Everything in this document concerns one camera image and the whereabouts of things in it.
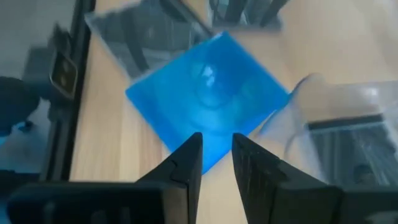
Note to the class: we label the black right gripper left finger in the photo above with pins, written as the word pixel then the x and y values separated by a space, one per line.
pixel 186 161

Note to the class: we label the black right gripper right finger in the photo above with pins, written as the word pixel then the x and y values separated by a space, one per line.
pixel 270 193

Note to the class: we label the blue jewel case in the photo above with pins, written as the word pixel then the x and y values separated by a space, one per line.
pixel 202 93

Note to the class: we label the clear jewel case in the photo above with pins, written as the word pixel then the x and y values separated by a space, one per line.
pixel 245 15
pixel 357 149
pixel 140 34

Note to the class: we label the large clear plastic bin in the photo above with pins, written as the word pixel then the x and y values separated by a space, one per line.
pixel 311 93

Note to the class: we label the black aluminium table rail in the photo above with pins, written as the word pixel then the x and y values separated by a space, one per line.
pixel 66 149

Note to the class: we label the small black depth camera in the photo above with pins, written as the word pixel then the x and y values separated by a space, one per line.
pixel 63 74

